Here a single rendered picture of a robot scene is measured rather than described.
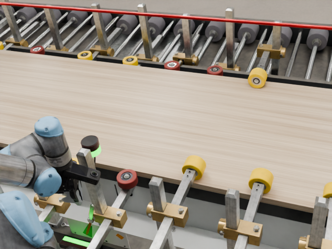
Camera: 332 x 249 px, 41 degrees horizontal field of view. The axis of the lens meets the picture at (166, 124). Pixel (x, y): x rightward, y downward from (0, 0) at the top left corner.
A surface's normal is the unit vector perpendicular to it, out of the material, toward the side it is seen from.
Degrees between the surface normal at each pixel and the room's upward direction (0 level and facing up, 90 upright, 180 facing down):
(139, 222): 0
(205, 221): 90
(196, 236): 0
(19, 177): 86
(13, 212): 27
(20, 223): 49
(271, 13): 0
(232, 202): 90
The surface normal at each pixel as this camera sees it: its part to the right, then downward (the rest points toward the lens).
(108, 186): -0.36, 0.62
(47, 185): 0.63, 0.44
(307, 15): -0.11, -0.77
